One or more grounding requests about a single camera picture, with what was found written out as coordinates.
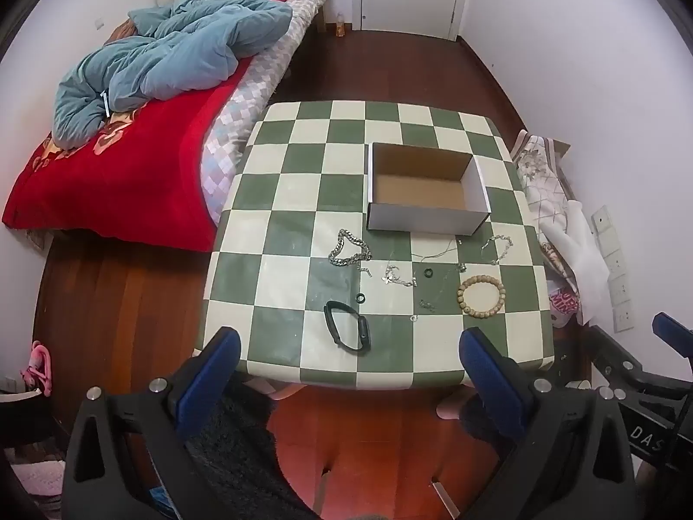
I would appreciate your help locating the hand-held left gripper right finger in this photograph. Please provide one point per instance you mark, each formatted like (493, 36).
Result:
(487, 374)

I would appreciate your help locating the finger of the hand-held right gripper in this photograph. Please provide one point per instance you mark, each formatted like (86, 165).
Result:
(668, 327)
(612, 352)

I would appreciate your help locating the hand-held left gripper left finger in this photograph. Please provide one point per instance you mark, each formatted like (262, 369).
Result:
(216, 368)

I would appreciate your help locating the black smart band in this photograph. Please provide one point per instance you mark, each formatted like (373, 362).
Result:
(363, 336)

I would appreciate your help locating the white cardboard box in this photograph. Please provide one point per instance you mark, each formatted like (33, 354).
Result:
(417, 187)

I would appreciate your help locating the dark fuzzy cloth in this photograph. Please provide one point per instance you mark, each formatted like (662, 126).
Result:
(482, 420)
(238, 455)

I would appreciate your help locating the pale table leg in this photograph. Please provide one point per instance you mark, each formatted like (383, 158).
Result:
(281, 390)
(449, 406)

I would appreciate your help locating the red white printed bag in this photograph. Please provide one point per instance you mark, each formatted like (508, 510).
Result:
(562, 301)

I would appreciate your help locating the pink slipper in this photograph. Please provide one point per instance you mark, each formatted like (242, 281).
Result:
(38, 368)

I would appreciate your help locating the floral quilted cloth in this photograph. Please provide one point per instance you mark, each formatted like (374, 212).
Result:
(536, 173)

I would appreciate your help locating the green checkered table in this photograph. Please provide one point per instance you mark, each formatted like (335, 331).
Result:
(346, 211)

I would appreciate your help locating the bed with red blanket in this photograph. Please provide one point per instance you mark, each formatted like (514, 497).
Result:
(135, 173)

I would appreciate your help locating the pastel checkered bed sheet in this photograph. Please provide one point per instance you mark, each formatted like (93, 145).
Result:
(243, 114)

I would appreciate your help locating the teal duvet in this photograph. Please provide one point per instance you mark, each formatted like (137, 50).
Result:
(178, 54)

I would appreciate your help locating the small orange bottle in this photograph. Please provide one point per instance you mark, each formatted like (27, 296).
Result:
(340, 27)

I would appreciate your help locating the wooden bed frame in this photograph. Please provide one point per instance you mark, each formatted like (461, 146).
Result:
(321, 16)

